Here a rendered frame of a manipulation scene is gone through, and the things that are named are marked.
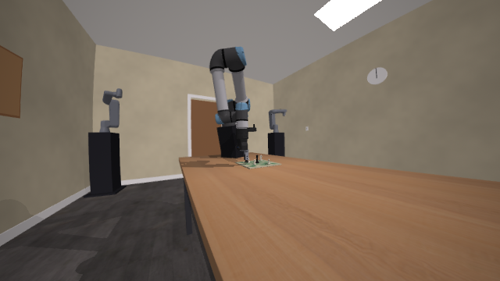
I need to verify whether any green and white chessboard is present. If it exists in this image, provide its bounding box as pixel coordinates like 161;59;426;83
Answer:
235;159;281;169

